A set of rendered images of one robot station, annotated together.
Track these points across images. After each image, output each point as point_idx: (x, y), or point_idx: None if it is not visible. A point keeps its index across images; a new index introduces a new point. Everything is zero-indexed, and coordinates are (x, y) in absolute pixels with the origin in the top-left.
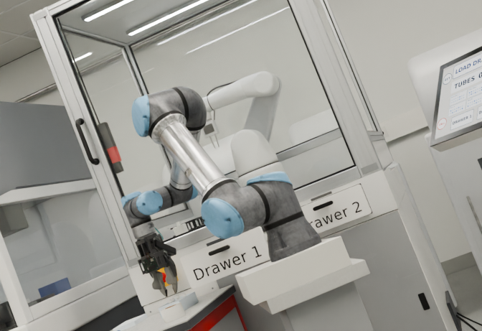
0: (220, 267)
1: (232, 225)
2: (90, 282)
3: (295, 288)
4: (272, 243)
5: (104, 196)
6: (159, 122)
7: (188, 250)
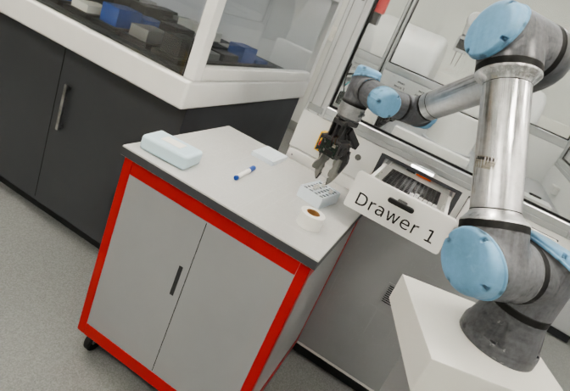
0: (385, 214)
1: (481, 294)
2: (270, 73)
3: None
4: (488, 323)
5: (341, 32)
6: (514, 64)
7: (363, 142)
